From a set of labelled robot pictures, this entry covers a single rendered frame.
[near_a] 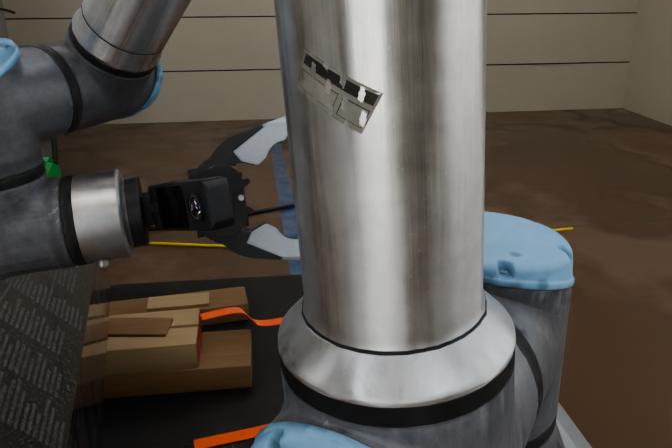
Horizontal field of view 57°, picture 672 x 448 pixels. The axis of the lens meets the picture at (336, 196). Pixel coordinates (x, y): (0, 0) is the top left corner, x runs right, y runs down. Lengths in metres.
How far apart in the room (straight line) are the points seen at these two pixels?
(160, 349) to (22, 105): 1.71
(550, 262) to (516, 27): 6.29
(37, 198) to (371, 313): 0.39
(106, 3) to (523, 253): 0.42
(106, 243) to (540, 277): 0.39
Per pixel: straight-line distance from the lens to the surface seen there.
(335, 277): 0.34
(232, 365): 2.28
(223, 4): 6.19
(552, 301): 0.53
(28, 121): 0.63
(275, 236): 0.64
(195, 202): 0.55
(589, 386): 2.51
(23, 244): 0.64
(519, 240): 0.54
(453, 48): 0.31
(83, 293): 1.74
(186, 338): 2.27
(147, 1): 0.60
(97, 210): 0.62
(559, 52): 7.01
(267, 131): 0.64
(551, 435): 0.64
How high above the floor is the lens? 1.41
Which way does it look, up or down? 20 degrees down
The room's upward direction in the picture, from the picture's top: straight up
